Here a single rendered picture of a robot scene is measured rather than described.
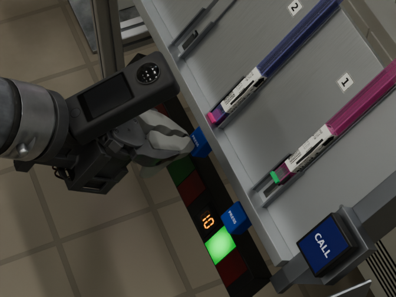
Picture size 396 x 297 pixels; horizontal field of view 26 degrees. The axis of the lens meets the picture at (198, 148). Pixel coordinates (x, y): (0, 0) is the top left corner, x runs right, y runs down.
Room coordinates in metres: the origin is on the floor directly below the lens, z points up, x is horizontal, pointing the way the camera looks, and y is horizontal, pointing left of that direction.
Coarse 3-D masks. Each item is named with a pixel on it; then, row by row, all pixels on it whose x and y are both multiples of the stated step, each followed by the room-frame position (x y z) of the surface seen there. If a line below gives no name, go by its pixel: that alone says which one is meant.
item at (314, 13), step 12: (324, 0) 0.61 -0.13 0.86; (336, 0) 0.60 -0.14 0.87; (312, 12) 0.60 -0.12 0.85; (324, 12) 0.60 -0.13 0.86; (300, 24) 0.60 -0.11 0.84; (312, 24) 0.59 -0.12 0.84; (288, 36) 0.59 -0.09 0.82; (300, 36) 0.59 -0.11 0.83; (276, 48) 0.59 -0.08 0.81; (288, 48) 0.58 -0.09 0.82; (264, 60) 0.58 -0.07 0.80; (276, 60) 0.58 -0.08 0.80; (264, 72) 0.57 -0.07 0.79; (216, 108) 0.56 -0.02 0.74; (216, 120) 0.55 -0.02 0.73
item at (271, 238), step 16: (144, 0) 0.73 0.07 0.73; (144, 16) 0.70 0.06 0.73; (160, 16) 0.71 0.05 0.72; (160, 32) 0.68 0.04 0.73; (160, 48) 0.66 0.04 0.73; (176, 48) 0.66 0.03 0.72; (176, 64) 0.63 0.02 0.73; (176, 80) 0.61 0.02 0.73; (192, 80) 0.61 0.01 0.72; (192, 96) 0.58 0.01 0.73; (192, 112) 0.56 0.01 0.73; (208, 112) 0.56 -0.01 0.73; (208, 128) 0.54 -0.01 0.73; (224, 144) 0.52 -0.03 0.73; (224, 160) 0.50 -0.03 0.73; (240, 176) 0.48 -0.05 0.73; (240, 192) 0.46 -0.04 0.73; (256, 192) 0.46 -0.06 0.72; (256, 208) 0.44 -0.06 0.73; (256, 224) 0.42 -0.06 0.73; (272, 224) 0.42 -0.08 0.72; (272, 240) 0.40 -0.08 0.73; (272, 256) 0.38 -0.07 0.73; (288, 256) 0.39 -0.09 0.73
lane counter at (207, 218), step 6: (210, 204) 0.48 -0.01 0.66; (204, 210) 0.48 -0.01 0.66; (210, 210) 0.47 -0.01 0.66; (198, 216) 0.47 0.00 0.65; (204, 216) 0.47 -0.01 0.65; (210, 216) 0.47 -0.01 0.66; (216, 216) 0.47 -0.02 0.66; (198, 222) 0.47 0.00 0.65; (204, 222) 0.47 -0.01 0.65; (210, 222) 0.46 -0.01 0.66; (216, 222) 0.46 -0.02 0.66; (204, 228) 0.46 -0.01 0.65; (210, 228) 0.46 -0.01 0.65; (204, 234) 0.45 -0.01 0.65
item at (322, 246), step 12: (324, 228) 0.38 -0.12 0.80; (336, 228) 0.37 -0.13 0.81; (312, 240) 0.37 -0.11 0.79; (324, 240) 0.37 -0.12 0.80; (336, 240) 0.36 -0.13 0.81; (312, 252) 0.36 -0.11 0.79; (324, 252) 0.36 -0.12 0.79; (336, 252) 0.35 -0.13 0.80; (312, 264) 0.35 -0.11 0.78; (324, 264) 0.35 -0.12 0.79
